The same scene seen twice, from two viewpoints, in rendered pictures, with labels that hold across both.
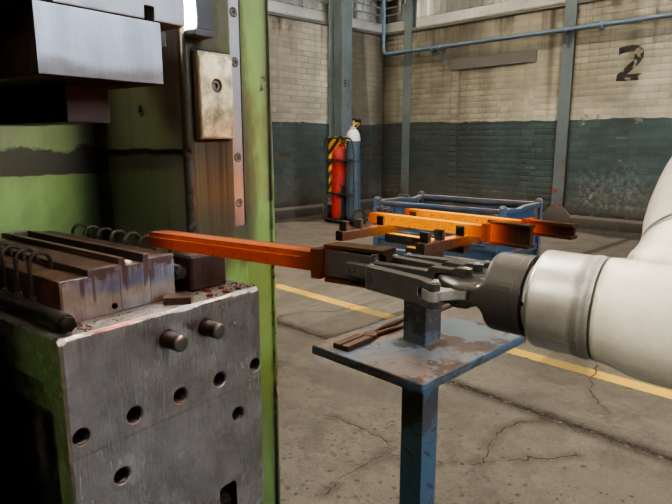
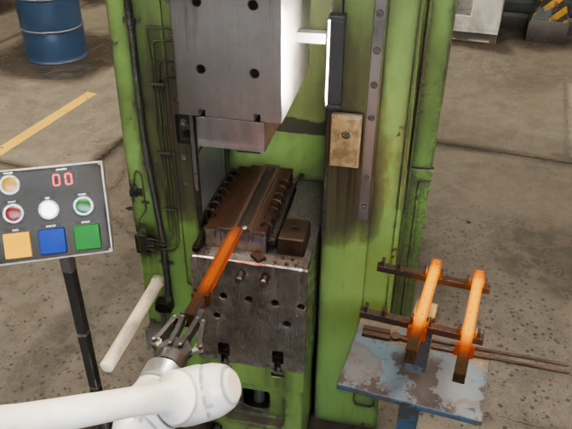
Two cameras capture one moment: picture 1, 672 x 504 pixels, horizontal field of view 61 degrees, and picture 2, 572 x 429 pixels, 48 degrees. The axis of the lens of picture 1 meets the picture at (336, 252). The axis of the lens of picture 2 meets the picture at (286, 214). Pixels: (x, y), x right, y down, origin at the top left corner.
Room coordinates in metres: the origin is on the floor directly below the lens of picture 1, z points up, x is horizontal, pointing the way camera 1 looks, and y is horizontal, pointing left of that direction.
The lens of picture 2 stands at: (0.30, -1.24, 2.13)
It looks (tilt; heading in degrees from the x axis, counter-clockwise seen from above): 33 degrees down; 64
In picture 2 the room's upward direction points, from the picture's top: straight up
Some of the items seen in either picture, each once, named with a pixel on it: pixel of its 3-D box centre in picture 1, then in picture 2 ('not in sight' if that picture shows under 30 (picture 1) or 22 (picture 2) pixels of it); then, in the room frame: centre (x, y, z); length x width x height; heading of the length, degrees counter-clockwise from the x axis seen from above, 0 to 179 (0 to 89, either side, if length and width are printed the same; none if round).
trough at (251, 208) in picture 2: (67, 245); (258, 195); (1.03, 0.49, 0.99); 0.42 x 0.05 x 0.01; 52
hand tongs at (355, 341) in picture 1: (418, 315); (462, 348); (1.38, -0.21, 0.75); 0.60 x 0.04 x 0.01; 139
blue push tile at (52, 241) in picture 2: not in sight; (53, 241); (0.36, 0.49, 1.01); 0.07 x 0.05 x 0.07; 167
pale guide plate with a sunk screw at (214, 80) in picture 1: (214, 96); (345, 140); (1.21, 0.25, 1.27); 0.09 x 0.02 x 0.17; 142
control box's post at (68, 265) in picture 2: not in sight; (82, 328); (0.40, 0.62, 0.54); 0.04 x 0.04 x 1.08; 52
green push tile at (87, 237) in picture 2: not in sight; (87, 237); (0.46, 0.47, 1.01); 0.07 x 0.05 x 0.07; 167
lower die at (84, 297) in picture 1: (56, 266); (251, 203); (1.01, 0.51, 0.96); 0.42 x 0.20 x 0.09; 52
